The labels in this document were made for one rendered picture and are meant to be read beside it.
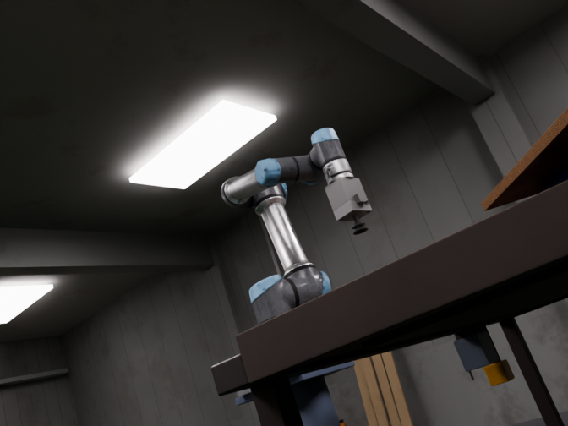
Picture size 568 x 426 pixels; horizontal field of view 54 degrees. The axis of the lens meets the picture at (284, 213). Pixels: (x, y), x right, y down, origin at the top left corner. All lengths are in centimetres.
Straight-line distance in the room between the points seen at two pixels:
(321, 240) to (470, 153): 177
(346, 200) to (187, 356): 605
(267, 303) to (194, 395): 571
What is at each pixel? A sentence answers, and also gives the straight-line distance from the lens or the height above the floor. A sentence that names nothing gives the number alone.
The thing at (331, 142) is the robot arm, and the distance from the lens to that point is 159.
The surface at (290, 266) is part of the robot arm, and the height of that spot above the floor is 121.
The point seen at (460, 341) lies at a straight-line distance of 233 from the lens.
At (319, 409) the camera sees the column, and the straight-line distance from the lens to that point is 169.
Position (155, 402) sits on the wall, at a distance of 801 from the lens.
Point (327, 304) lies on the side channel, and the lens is 99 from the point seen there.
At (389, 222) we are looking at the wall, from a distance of 553.
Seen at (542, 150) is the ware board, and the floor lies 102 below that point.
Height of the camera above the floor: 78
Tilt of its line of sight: 19 degrees up
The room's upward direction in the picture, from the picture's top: 19 degrees counter-clockwise
